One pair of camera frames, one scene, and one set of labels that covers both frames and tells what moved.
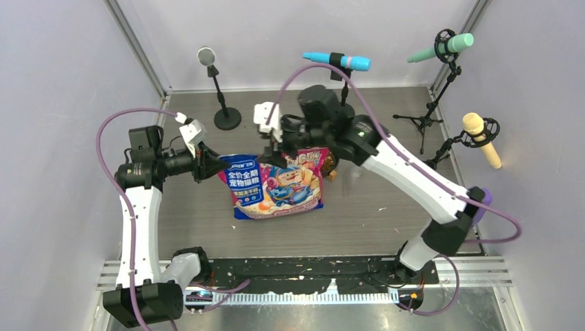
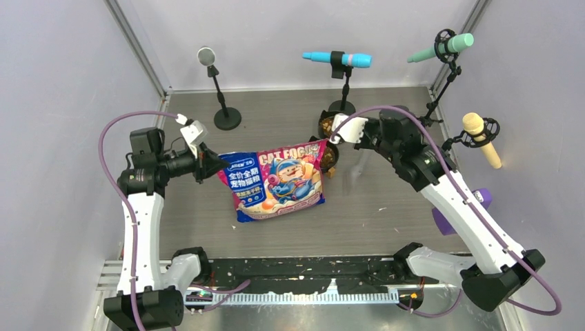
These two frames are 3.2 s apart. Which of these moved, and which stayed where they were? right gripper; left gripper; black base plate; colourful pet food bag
Moved: right gripper
Stayed: colourful pet food bag; left gripper; black base plate
